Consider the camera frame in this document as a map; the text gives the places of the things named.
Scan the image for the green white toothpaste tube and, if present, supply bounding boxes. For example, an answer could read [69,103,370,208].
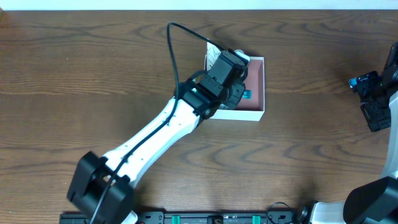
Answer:
[243,90,252,100]

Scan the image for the white lotion tube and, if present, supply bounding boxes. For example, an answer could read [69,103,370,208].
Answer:
[205,42,221,71]

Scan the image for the blue soap pump bottle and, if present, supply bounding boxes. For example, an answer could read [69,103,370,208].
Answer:
[234,49,251,65]

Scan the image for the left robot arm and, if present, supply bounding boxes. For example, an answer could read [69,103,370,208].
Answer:
[67,50,250,223]

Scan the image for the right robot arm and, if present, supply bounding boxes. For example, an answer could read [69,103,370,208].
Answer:
[298,43,397,224]

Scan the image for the white cardboard box pink inside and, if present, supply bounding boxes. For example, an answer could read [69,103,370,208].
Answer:
[211,57,265,121]

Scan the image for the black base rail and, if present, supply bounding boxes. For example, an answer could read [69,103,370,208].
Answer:
[58,208,312,224]

